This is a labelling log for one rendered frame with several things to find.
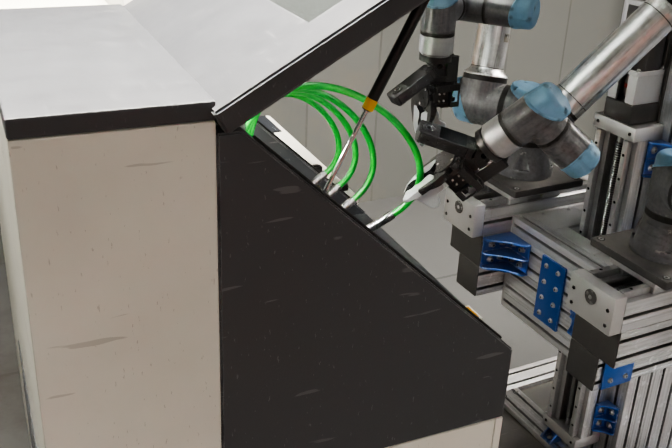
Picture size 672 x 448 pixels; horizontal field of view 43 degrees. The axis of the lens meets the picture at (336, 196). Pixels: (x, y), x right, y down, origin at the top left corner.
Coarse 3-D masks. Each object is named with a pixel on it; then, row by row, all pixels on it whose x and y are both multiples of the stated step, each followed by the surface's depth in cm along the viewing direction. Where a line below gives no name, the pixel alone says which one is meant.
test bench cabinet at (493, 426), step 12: (492, 420) 169; (444, 432) 164; (456, 432) 166; (468, 432) 167; (480, 432) 168; (492, 432) 170; (408, 444) 161; (420, 444) 163; (432, 444) 164; (444, 444) 165; (456, 444) 167; (468, 444) 168; (480, 444) 170; (492, 444) 171
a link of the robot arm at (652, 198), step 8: (664, 152) 176; (656, 160) 177; (664, 160) 174; (656, 168) 177; (664, 168) 174; (656, 176) 177; (664, 176) 174; (656, 184) 177; (664, 184) 174; (648, 192) 181; (656, 192) 177; (664, 192) 174; (648, 200) 180; (656, 200) 178; (664, 200) 175; (648, 208) 180; (656, 208) 178; (664, 208) 176; (664, 216) 177
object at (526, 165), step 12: (528, 144) 216; (516, 156) 218; (528, 156) 217; (540, 156) 218; (516, 168) 219; (528, 168) 218; (540, 168) 218; (552, 168) 222; (528, 180) 218; (540, 180) 219
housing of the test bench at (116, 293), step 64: (0, 0) 190; (64, 0) 192; (0, 64) 131; (64, 64) 132; (128, 64) 134; (0, 128) 125; (64, 128) 112; (128, 128) 116; (192, 128) 119; (0, 192) 187; (64, 192) 115; (128, 192) 119; (192, 192) 123; (64, 256) 119; (128, 256) 123; (192, 256) 127; (64, 320) 122; (128, 320) 127; (192, 320) 131; (64, 384) 126; (128, 384) 131; (192, 384) 136
